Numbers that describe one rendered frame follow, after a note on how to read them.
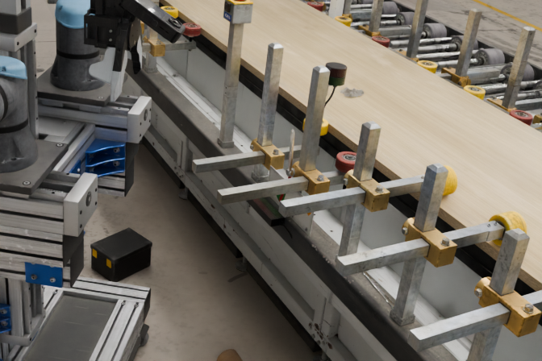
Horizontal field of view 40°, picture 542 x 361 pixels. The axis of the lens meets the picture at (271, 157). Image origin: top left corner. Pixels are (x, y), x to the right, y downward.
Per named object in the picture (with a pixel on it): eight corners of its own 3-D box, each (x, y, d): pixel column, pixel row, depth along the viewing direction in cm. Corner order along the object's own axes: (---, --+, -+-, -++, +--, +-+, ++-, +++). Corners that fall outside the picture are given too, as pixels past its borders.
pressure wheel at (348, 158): (340, 198, 215) (347, 163, 210) (326, 185, 221) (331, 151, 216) (363, 194, 218) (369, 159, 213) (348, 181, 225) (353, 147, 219)
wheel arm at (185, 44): (95, 57, 295) (95, 47, 293) (93, 54, 298) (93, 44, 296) (195, 51, 316) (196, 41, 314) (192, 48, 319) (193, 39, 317)
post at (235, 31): (222, 148, 257) (234, 22, 237) (216, 142, 261) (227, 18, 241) (234, 147, 259) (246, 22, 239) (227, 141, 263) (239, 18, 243)
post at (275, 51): (256, 187, 239) (273, 45, 218) (252, 182, 242) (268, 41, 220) (266, 186, 241) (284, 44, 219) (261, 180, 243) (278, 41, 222)
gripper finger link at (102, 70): (86, 98, 129) (96, 48, 130) (119, 103, 128) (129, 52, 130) (81, 93, 126) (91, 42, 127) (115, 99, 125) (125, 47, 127)
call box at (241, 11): (231, 26, 236) (234, 2, 233) (222, 19, 241) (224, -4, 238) (251, 25, 239) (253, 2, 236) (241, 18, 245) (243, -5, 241)
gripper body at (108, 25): (97, 35, 135) (97, -31, 130) (143, 42, 135) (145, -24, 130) (83, 48, 129) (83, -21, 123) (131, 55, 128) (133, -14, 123)
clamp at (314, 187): (313, 199, 208) (315, 183, 206) (289, 176, 218) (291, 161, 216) (330, 196, 211) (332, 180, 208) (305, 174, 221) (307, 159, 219)
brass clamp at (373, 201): (368, 213, 184) (373, 195, 182) (339, 187, 194) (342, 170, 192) (389, 209, 187) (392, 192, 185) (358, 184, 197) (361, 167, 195)
